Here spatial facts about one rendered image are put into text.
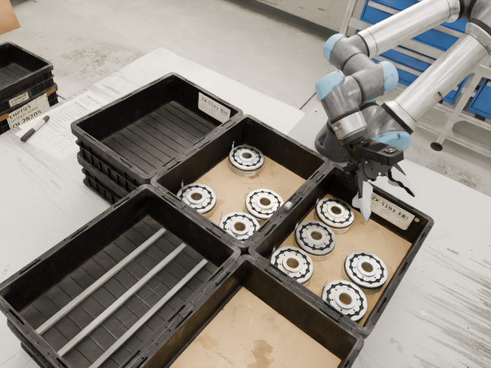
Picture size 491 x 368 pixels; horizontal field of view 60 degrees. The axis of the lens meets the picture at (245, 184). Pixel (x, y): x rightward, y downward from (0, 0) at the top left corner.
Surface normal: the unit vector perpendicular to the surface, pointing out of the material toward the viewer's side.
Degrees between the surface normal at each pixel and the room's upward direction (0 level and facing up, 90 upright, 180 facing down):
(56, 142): 0
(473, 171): 0
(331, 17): 90
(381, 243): 0
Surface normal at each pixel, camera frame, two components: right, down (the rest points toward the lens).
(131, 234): 0.12, -0.69
